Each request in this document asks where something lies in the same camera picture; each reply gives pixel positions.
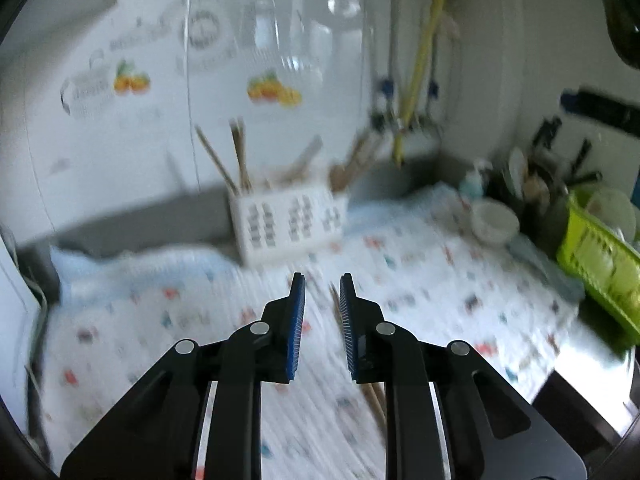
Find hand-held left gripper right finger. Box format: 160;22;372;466
340;272;586;480

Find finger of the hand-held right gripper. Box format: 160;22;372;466
560;88;640;138

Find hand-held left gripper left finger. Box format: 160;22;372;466
60;272;306;480

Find white plastic utensil holder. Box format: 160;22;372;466
229;184;349;268

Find bunch of wooden chopsticks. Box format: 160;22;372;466
194;117;387;197

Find dark round object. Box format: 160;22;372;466
601;0;640;69

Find black dish rack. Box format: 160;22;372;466
491;117;607;233

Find white plate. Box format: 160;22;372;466
585;187;637;242

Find printed white cloth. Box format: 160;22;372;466
30;184;628;480

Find green plastic basket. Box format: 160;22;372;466
556;191;640;347

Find teal soap pump bottle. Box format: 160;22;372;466
459;159;489;199

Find white bowl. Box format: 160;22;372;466
470;199;522;247

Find light blue towel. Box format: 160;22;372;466
509;234;587;302

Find metal water valve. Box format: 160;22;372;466
371;106;403;133

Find large orange fruit sticker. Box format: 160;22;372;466
247;70;303;107

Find small orange fruit sticker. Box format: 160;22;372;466
113;60;152;97

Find braided metal hose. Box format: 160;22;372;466
427;30;443;117
382;20;398;117

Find yellow gas hose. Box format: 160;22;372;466
393;0;449;167

